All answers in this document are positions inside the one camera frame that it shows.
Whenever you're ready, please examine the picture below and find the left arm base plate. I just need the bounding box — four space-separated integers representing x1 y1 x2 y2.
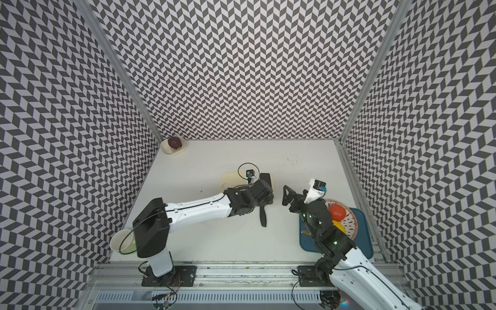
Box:
142 265 197 288

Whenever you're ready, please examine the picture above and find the black kitchen knife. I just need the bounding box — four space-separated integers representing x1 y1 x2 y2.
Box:
259 173 273 227

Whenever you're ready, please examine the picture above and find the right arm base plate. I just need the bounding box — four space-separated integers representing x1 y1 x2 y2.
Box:
297 266 333 288

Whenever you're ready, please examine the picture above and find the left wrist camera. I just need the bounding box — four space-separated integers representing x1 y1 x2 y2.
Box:
245 169 257 185

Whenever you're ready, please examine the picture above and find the aluminium rail frame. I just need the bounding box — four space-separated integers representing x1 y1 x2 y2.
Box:
76 260 361 309

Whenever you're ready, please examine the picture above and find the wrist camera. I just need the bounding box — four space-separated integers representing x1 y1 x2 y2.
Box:
304 178 327 204
245 169 257 185

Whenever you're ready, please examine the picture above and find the yellow fruit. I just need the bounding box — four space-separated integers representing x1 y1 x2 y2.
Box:
333 220 347 234

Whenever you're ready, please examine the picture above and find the patterned round plate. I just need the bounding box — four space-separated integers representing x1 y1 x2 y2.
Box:
325 199 359 240

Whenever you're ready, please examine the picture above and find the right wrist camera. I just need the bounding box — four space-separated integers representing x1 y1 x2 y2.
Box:
304 178 327 204

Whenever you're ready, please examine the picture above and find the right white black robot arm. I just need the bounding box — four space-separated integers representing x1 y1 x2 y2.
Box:
282 185 423 309

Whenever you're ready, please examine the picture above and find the cream plastic cutting board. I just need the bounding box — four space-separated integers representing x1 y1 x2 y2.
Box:
219 171 276 192

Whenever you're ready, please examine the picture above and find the teal placemat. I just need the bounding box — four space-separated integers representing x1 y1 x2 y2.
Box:
299 208 374 259

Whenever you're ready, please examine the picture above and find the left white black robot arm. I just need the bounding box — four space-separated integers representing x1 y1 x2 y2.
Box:
132 180 274 278

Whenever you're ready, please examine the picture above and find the cream small bowl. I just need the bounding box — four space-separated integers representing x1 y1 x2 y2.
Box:
160 136 187 155

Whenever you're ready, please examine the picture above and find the dark red round fruit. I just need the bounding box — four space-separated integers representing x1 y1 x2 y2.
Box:
167 136 183 151

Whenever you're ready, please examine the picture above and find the red tomato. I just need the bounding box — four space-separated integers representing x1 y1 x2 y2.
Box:
328 204 347 222

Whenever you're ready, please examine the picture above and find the light green mug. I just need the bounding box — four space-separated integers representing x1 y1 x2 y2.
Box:
110 229 137 255

